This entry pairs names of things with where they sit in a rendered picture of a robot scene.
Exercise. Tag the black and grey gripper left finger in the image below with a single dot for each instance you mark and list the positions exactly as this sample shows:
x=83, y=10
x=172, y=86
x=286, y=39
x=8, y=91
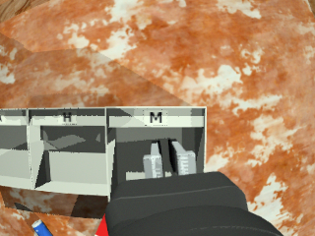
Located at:
x=153, y=163

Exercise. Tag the white two-compartment tray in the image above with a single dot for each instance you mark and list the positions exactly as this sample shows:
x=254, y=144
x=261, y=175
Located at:
x=70, y=149

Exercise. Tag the blue aa battery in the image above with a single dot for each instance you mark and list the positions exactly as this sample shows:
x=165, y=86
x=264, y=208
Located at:
x=40, y=229

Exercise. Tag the red and white eraser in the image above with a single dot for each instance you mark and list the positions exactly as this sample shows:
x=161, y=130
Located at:
x=102, y=229

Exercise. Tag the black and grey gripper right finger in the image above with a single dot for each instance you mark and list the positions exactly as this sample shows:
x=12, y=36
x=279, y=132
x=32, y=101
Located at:
x=183, y=162

